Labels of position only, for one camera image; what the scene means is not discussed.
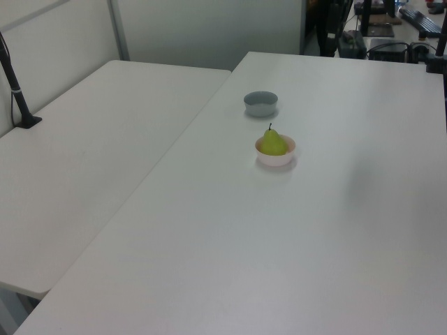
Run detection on black computer keyboard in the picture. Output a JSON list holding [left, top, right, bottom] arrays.
[[398, 8, 444, 35]]

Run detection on grey plastic bowl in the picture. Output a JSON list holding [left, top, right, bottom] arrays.
[[243, 91, 279, 117]]

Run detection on grey metal partition post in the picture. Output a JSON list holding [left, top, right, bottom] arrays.
[[107, 0, 131, 62]]

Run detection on brown board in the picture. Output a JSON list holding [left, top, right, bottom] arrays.
[[369, 13, 402, 26]]

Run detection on black clamp with pole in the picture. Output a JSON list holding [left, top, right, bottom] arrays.
[[425, 20, 447, 75]]

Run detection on black electronics box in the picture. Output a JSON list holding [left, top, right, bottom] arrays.
[[367, 38, 410, 63]]

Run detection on black camera stand pole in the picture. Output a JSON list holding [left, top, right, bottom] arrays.
[[0, 31, 43, 129]]

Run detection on black monitor stand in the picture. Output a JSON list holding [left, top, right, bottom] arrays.
[[360, 0, 397, 38]]

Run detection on pink plastic bowl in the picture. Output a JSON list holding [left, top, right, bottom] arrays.
[[254, 134, 297, 167]]

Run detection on dark grey case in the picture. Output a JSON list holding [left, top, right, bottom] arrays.
[[337, 30, 367, 59]]

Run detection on green pear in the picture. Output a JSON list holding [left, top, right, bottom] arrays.
[[261, 122, 289, 157]]

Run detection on black device with cable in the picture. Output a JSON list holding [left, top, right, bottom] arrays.
[[409, 41, 430, 64]]

